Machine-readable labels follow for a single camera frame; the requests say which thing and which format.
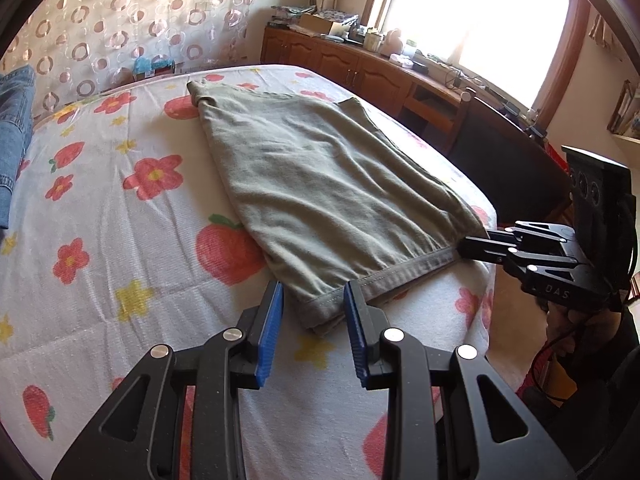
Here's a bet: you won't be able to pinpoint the grey-green pants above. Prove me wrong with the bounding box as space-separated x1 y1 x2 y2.
188 81 486 332

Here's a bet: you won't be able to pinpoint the right hand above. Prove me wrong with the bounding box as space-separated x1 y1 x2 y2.
546 302 622 356

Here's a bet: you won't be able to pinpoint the dark wooden chair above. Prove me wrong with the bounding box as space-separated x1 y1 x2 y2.
444 89 570 226

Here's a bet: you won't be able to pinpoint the brown wooden cabinet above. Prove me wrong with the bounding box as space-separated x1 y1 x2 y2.
260 26 460 153

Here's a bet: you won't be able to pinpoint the white floral bed sheet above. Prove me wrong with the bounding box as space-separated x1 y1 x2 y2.
0 63 499 480

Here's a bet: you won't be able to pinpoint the white pink bottle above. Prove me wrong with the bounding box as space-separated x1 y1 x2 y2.
380 29 404 58

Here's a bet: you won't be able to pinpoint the cardboard box on cabinet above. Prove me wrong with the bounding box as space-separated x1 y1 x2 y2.
298 14 340 35

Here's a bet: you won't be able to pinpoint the blue item on small box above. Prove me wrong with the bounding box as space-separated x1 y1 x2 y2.
132 54 176 80

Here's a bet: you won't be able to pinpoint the folded blue jeans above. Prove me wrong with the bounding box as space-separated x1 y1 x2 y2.
0 65 36 230

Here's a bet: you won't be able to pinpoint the circle-patterned sheer curtain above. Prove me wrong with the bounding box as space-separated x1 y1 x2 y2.
1 0 255 115

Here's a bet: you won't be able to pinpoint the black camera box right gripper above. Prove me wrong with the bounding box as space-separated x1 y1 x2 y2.
562 145 638 289

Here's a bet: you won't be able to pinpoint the window with wooden frame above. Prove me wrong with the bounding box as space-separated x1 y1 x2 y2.
362 0 590 127

